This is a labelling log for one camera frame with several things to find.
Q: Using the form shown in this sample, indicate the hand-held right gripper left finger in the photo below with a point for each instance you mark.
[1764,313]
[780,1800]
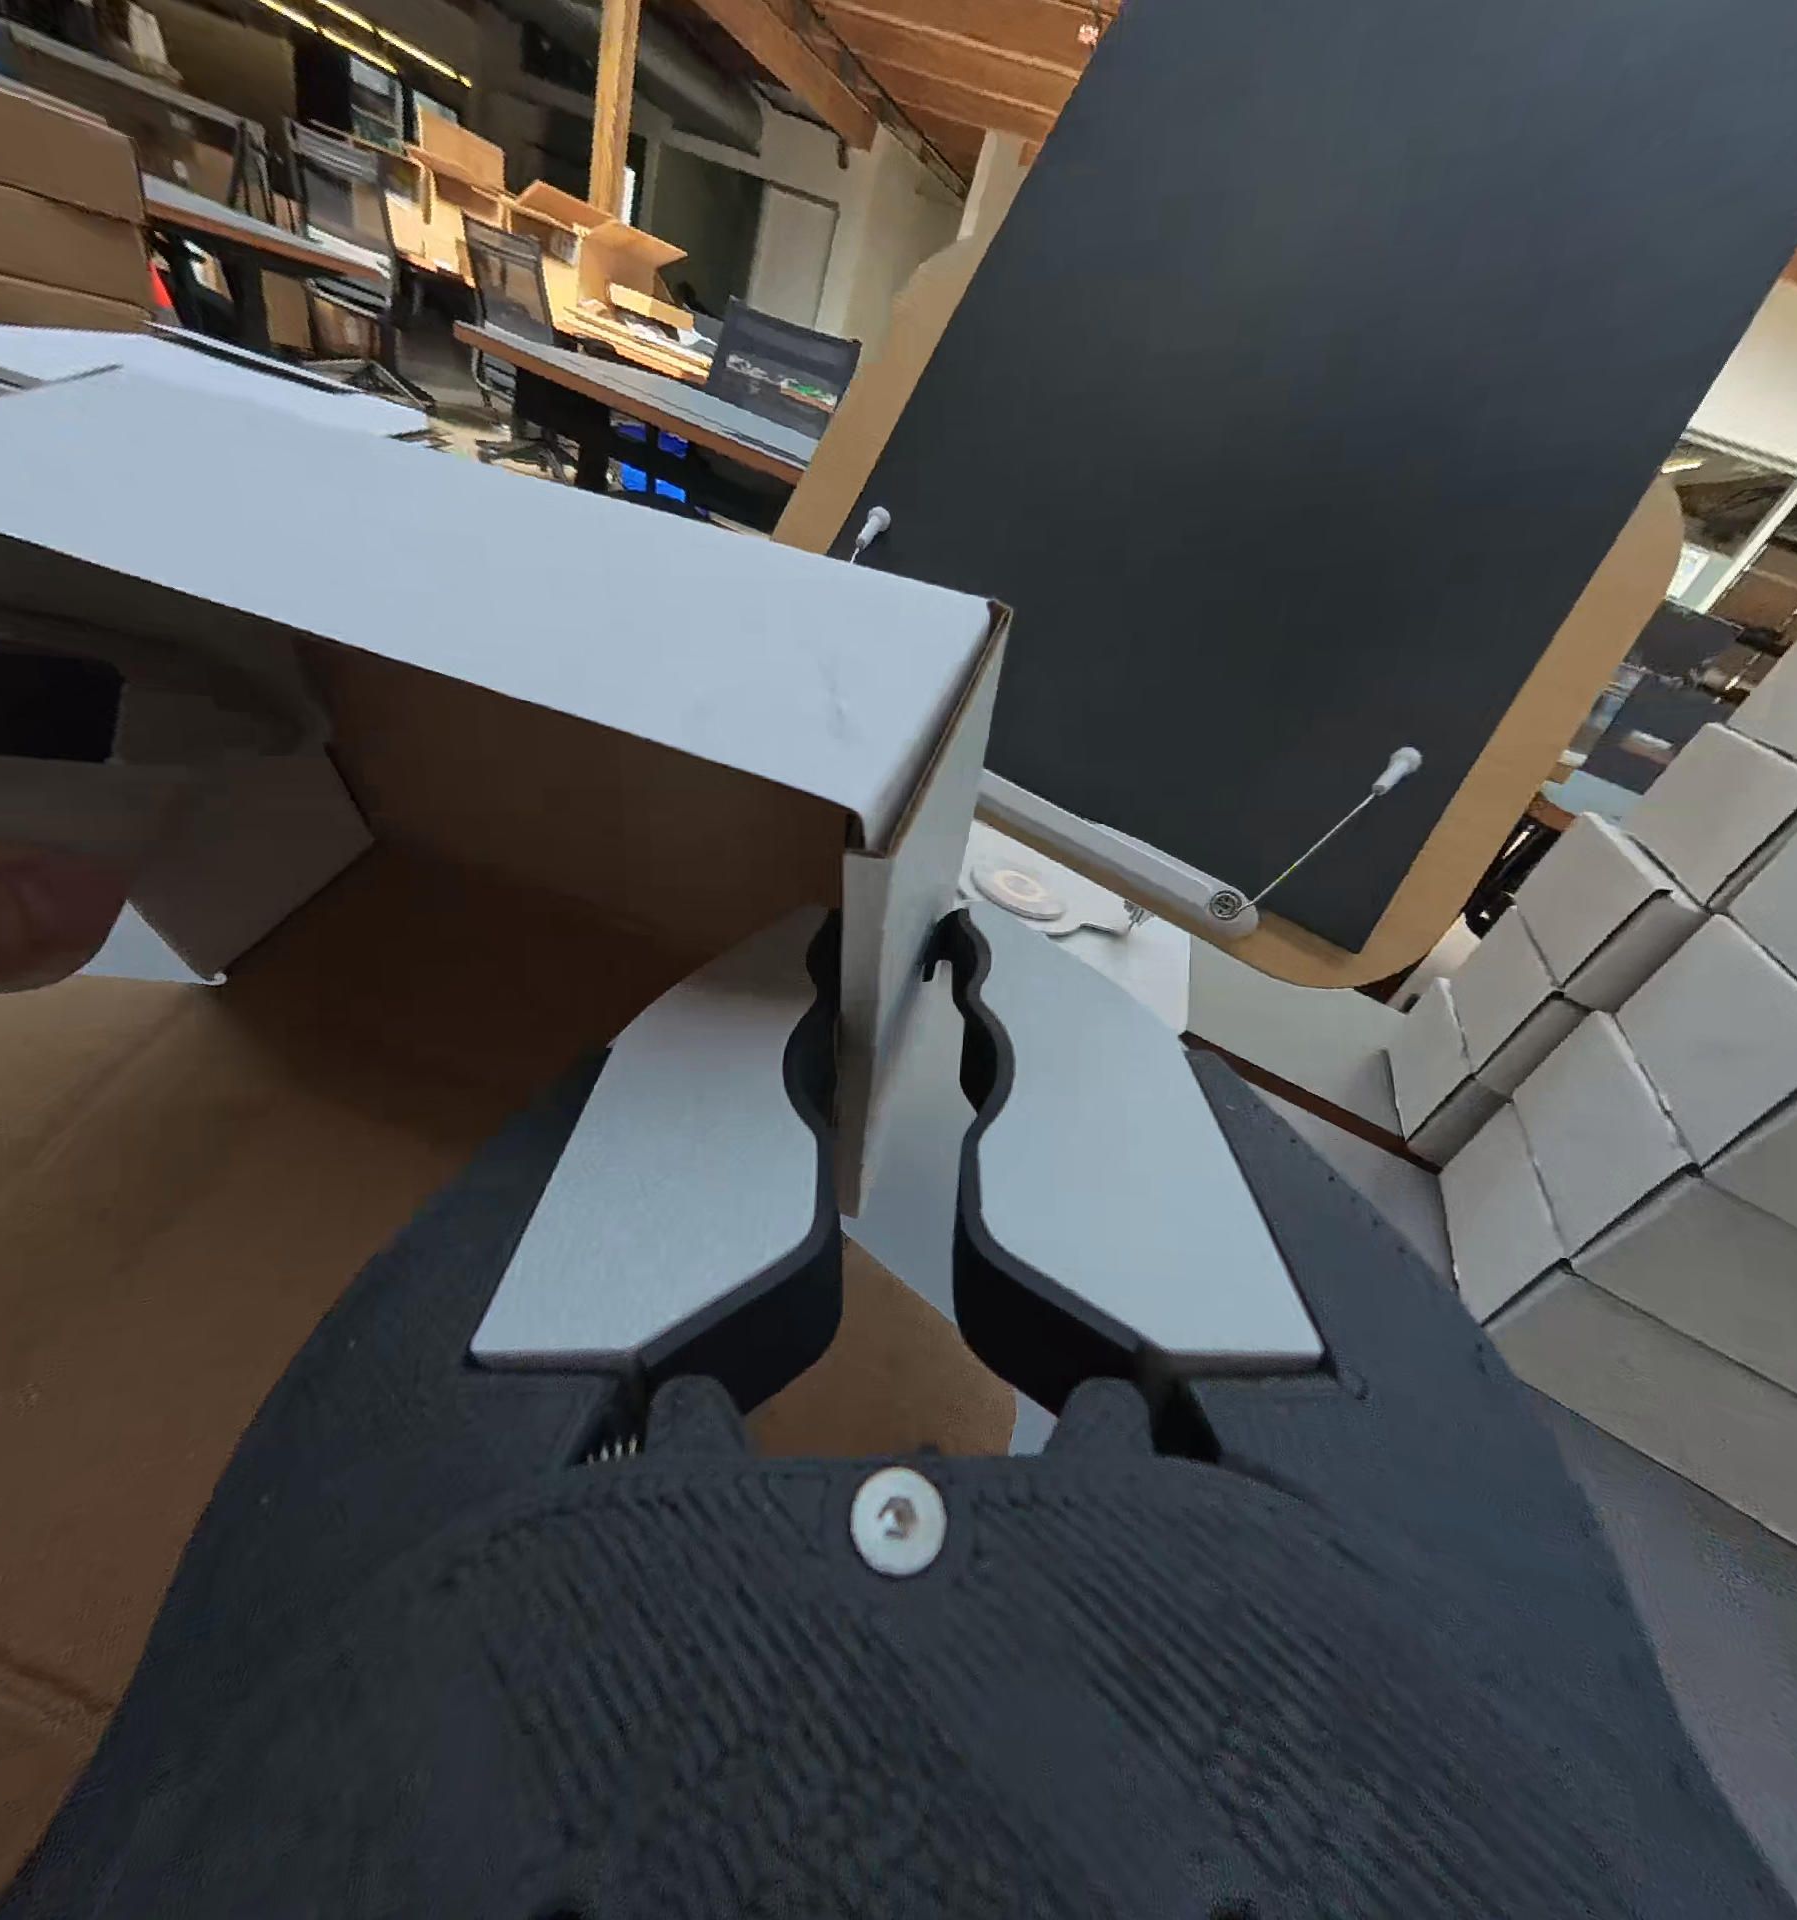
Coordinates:
[659,1185]

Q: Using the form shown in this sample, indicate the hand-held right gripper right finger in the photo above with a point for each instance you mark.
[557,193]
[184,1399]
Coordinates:
[1122,1185]

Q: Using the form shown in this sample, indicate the white cardboard mailer box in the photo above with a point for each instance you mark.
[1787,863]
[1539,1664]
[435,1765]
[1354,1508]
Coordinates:
[462,585]

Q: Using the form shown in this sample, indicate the open brown cardboard box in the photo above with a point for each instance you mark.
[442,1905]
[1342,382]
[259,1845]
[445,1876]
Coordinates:
[596,248]
[461,186]

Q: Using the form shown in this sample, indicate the person's left hand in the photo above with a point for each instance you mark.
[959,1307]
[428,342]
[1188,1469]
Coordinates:
[13,915]

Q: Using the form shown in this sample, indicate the round beige disc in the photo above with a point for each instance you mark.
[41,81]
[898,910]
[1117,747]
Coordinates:
[1020,888]

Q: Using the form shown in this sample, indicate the stack of flat white cardboard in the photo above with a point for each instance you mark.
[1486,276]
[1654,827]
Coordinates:
[162,360]

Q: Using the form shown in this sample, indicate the wooden desk with black legs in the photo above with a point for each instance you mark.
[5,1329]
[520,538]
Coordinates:
[267,241]

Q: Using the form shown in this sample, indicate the stack of large brown cartons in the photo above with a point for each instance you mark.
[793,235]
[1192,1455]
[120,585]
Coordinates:
[28,179]

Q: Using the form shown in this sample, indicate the stack of white folded boxes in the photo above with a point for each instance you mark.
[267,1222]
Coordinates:
[1677,1079]

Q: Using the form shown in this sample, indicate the black mesh office chair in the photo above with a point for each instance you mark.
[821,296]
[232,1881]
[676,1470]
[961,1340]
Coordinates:
[340,203]
[509,284]
[786,357]

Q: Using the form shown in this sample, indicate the blue storage bins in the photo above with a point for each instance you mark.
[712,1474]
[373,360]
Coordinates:
[650,457]

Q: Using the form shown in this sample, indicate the grey top desk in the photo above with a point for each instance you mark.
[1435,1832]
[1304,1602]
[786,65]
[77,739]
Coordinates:
[659,393]

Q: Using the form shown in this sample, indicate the wooden post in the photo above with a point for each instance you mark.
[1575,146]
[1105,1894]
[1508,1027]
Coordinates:
[617,106]

